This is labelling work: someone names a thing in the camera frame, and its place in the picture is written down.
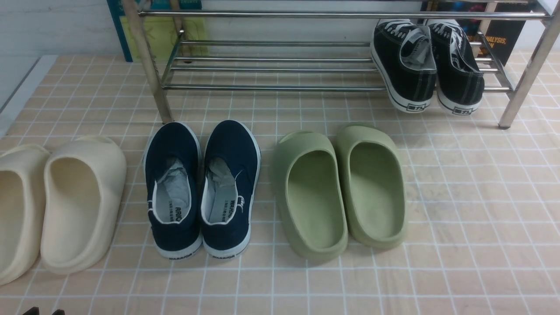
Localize right cream foam slipper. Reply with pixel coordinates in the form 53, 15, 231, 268
40, 136, 127, 275

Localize cream foam slipper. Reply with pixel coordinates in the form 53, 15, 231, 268
40, 136, 127, 275
0, 144, 50, 285

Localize right green foam slipper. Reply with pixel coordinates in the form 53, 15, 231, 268
335, 124, 407, 250

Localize left cream foam slipper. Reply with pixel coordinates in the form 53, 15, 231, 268
0, 144, 50, 285

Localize left black canvas sneaker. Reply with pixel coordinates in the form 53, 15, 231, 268
370, 19, 437, 113

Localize dark printed book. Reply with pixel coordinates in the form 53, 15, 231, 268
421, 0, 531, 65

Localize chrome metal shoe rack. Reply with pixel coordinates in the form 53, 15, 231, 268
121, 0, 559, 130

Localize navy canvas shoe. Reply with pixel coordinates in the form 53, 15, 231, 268
143, 122, 203, 260
200, 120, 261, 259

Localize blue and yellow poster board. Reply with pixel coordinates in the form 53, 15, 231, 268
107, 0, 207, 63

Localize green foam slipper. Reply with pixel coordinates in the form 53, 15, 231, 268
270, 131, 349, 261
335, 124, 407, 250

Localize left green foam slipper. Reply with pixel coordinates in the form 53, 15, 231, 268
270, 131, 349, 261

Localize right black canvas sneaker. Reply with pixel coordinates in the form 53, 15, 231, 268
424, 19, 485, 116

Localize black canvas sneaker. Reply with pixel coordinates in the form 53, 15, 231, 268
370, 19, 437, 113
424, 19, 485, 116

